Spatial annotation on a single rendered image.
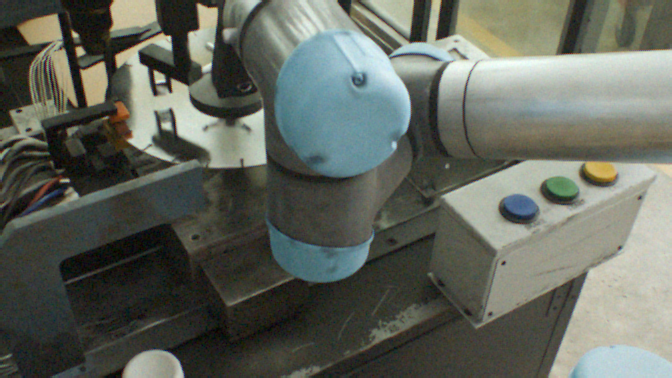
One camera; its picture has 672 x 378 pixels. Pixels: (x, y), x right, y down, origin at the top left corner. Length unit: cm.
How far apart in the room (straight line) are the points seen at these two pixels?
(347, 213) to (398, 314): 54
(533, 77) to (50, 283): 56
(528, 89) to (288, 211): 18
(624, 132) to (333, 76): 20
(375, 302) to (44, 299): 42
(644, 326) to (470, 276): 120
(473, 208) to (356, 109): 56
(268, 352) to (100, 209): 29
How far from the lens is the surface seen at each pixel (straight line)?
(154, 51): 100
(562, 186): 102
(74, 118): 98
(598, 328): 210
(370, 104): 43
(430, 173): 115
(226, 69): 63
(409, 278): 108
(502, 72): 56
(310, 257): 53
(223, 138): 97
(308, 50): 44
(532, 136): 55
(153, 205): 86
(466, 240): 97
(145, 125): 100
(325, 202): 49
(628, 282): 224
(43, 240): 84
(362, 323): 102
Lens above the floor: 154
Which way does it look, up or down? 42 degrees down
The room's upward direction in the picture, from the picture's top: 3 degrees clockwise
